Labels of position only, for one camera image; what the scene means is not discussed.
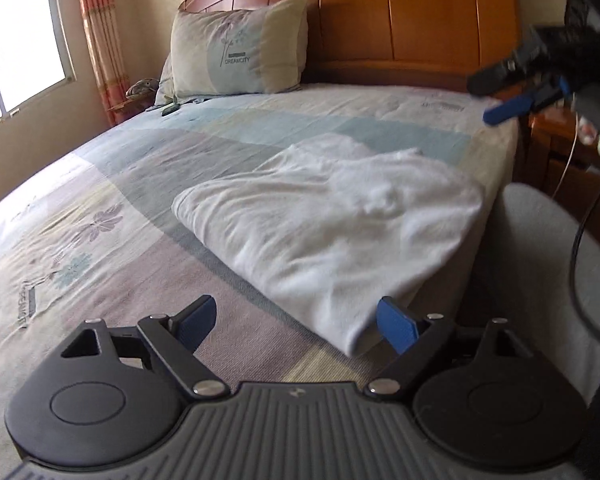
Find grey chair cushion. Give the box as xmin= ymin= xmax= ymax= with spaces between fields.
xmin=484 ymin=182 xmax=600 ymax=407

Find wooden headboard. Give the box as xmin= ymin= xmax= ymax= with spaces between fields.
xmin=177 ymin=0 xmax=527 ymax=94

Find orange striped curtain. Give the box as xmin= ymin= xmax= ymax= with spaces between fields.
xmin=75 ymin=0 xmax=132 ymax=129

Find white sweatshirt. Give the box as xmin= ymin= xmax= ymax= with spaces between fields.
xmin=171 ymin=134 xmax=487 ymax=357

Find large flower print pillow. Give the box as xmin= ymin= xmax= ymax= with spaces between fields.
xmin=170 ymin=0 xmax=314 ymax=102

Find thin white cable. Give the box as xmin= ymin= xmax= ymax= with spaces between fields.
xmin=551 ymin=114 xmax=581 ymax=197

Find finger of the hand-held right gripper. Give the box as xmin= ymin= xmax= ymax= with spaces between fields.
xmin=467 ymin=56 xmax=532 ymax=97
xmin=482 ymin=79 xmax=569 ymax=128

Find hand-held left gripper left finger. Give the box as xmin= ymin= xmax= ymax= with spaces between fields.
xmin=62 ymin=295 xmax=231 ymax=401

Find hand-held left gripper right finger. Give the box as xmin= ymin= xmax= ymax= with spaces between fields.
xmin=362 ymin=296 xmax=533 ymax=403

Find wooden bedside cabinet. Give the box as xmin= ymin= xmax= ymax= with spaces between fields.
xmin=526 ymin=105 xmax=600 ymax=257

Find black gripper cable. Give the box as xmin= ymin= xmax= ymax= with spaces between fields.
xmin=570 ymin=160 xmax=600 ymax=352

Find small flower print pillow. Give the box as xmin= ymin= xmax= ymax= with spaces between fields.
xmin=154 ymin=55 xmax=179 ymax=104

